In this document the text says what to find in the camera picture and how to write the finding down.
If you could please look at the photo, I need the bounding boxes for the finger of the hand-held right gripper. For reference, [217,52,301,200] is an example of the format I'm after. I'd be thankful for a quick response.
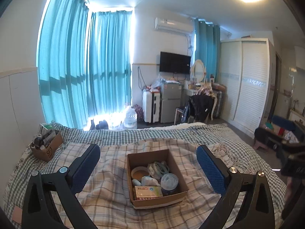
[254,127,305,159]
[272,116,305,134]

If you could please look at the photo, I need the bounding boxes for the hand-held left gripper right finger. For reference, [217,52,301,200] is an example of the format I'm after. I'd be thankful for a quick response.
[196,144,274,229]

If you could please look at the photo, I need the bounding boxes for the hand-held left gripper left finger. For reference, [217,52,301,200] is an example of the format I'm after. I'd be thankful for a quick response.
[21,144,101,229]

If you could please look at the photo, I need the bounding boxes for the round white container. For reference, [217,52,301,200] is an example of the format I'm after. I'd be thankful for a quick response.
[131,167,148,180]

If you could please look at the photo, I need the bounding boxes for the white face mask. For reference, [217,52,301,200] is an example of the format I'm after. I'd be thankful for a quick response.
[147,161,170,179]

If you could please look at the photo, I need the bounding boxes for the white tissue packet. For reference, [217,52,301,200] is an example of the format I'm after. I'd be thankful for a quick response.
[140,176,161,187]

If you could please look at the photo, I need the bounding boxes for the white green medicine box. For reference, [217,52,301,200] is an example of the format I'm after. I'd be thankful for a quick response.
[133,185,164,201]

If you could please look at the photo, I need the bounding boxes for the person's right hand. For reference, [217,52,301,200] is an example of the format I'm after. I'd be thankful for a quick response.
[286,177,295,203]

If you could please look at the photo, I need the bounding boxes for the pink plastic stool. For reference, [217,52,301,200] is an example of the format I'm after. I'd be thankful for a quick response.
[254,138,270,151]

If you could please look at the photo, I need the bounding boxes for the plaid fringed blanket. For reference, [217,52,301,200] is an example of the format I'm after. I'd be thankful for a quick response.
[51,138,243,229]

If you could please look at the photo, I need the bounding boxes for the small cardboard box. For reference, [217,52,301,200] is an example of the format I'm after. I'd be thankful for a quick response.
[30,131,63,162]

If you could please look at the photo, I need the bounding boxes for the black bags by window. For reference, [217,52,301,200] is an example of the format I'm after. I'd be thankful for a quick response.
[89,119,109,130]

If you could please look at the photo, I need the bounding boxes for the green checkered bedsheet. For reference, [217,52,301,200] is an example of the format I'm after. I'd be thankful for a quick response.
[5,120,286,229]

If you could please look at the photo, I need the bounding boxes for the white slatted wardrobe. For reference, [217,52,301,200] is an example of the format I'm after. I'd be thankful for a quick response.
[220,38,274,139]

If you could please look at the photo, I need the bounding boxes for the dark small bottle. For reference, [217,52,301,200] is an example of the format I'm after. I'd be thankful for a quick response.
[34,136,47,148]

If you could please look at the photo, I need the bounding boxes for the grey suitcase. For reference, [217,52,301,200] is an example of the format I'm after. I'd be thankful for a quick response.
[211,89,226,118]

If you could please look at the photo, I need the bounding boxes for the green white carton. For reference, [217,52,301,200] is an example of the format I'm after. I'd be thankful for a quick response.
[39,123,56,136]

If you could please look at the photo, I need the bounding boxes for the black jacket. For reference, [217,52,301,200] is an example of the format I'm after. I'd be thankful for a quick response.
[188,95,215,122]

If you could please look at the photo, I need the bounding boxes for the white plastic bag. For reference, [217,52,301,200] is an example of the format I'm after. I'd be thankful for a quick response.
[123,105,138,129]

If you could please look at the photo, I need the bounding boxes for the white chair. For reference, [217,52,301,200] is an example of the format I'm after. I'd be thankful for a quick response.
[175,98,217,124]

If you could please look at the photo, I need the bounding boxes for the white kitchen cabinet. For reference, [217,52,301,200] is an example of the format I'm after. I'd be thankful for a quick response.
[294,45,305,71]

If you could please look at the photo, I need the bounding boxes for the floral clothes pile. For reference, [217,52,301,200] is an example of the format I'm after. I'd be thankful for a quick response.
[195,87,215,98]

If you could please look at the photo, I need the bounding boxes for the patterned dark bag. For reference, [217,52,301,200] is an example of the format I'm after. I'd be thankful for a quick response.
[132,104,143,122]

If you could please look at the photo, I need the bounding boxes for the silver small fridge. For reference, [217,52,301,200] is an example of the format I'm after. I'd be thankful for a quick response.
[160,82,182,124]

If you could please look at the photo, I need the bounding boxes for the white dressing table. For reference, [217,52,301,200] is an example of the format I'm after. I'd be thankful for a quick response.
[183,88,198,98]

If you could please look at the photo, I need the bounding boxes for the pink flat pad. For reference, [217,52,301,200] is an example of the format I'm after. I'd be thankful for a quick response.
[13,206,24,222]

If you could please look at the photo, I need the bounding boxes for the white suitcase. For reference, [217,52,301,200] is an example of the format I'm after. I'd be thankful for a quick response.
[142,91,161,124]

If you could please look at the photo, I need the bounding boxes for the oval white mirror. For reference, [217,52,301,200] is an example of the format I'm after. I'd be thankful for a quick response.
[191,60,206,83]

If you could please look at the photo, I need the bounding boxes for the clear plastic bag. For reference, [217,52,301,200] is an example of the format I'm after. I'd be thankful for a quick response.
[151,75,167,89]

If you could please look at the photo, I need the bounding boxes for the teal curtain panel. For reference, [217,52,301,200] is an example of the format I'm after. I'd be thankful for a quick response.
[86,7,133,124]

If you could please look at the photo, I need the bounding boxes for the wide teal curtain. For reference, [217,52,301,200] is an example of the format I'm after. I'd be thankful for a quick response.
[38,0,90,130]

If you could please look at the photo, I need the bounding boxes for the narrow teal curtain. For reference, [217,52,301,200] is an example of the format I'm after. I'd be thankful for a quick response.
[194,19,221,84]

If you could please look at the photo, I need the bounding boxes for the white air conditioner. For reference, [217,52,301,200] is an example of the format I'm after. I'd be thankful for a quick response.
[154,17,193,32]

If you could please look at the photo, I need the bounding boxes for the wall cable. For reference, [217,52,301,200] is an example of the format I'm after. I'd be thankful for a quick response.
[138,67,148,89]

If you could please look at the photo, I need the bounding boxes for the black wall television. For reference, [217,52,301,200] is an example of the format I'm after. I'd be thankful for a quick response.
[159,52,192,75]

